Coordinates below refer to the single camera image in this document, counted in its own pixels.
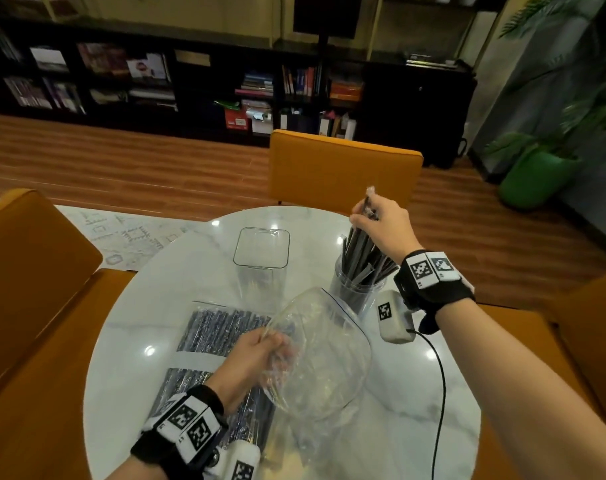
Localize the clear zip bag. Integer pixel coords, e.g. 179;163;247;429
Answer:
259;287;374;427
148;299;280;457

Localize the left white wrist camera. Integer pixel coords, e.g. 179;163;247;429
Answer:
210;439;262;480

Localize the black monitor on stand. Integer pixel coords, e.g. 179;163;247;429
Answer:
292;0;362;51

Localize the stack of dark books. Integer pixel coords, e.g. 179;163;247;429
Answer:
405;53;459;69

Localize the dark display shelf gold frame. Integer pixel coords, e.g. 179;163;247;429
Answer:
365;0;510;61

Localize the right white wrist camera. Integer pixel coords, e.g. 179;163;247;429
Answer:
374;289;415;345

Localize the stack of orange books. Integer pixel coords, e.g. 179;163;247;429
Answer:
329;80;364;103

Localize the row of upright books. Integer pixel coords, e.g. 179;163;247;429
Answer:
281;64;322;97

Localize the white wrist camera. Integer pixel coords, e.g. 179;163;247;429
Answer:
374;289;415;345
210;439;262;480

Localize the bundle of black straws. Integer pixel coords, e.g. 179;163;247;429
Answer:
340;186;400;315

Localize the stack of flat books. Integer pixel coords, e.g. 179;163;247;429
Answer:
234;72;274;98

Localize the right black marker wristband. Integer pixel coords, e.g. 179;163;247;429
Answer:
394;249;476;335

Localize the black marker wristband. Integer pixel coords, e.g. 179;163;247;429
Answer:
130;384;229;468
394;249;476;335

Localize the square transparent container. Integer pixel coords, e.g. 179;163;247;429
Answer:
232;226;291;307

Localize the person's left hand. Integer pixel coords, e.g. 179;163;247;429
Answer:
205;327;294;415

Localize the person's right hand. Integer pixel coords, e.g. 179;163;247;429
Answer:
349;194;424;265

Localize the green palm plant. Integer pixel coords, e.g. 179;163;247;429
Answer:
482;0;606;161

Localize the person's right forearm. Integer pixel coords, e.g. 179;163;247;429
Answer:
435;297;606;480

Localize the round clear cup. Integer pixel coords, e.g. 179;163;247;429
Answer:
329;257;390;319

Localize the left black marker wristband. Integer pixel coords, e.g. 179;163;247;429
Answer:
130;384;229;468

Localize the pale patterned rug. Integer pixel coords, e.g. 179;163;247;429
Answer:
0;194;210;271

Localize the green plant pot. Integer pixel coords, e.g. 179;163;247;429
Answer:
498;144;583;211

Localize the orange upholstered chair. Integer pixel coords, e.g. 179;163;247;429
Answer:
475;267;606;480
0;188;136;480
266;129;425;217

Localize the long black bookshelf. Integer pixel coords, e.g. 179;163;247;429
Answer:
0;14;478;169

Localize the white cover magazine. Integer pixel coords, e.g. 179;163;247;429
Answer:
29;47;70;73

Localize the magazine with face cover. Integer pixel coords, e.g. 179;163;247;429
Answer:
126;53;172;81

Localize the person's left forearm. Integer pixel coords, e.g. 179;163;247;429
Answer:
105;454;156;480

